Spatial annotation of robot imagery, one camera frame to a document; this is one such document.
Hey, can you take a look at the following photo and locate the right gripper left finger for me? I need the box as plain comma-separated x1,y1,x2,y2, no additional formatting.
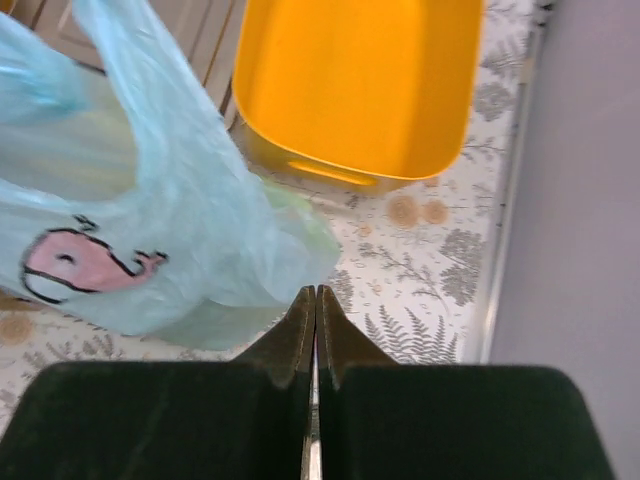
1,286,316,479

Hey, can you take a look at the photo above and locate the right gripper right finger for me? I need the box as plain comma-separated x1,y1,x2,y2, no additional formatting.
315,286,614,479

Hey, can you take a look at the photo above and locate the blue cartoon plastic bag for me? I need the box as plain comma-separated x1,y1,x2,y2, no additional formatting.
1,1,340,350

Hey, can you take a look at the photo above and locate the yellow plastic basket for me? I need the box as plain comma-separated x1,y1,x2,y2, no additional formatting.
232,0,484,193

